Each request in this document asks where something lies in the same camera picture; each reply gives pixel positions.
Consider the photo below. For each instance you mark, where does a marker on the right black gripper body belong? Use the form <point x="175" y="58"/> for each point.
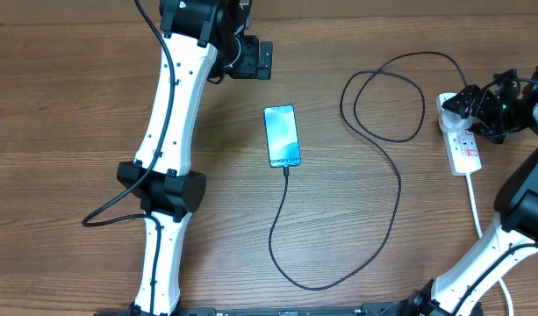
<point x="501" y="117"/>

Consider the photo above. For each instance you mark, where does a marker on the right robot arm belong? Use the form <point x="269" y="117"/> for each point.
<point x="511" y="237"/>

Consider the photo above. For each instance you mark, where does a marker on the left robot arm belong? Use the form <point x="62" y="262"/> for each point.
<point x="201" y="42"/>

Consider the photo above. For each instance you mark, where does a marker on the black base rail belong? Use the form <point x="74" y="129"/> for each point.
<point x="367" y="309"/>

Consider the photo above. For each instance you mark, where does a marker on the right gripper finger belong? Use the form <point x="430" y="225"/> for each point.
<point x="461" y="104"/>
<point x="493" y="136"/>

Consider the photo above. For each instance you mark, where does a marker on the white power strip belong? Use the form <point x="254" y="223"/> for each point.
<point x="461" y="146"/>

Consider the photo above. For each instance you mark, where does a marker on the blue Galaxy smartphone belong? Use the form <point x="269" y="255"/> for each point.
<point x="282" y="136"/>

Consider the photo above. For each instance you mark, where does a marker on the white charger plug adapter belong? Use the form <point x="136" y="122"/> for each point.
<point x="451" y="122"/>

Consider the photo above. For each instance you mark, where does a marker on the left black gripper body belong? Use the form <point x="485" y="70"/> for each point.
<point x="246" y="65"/>

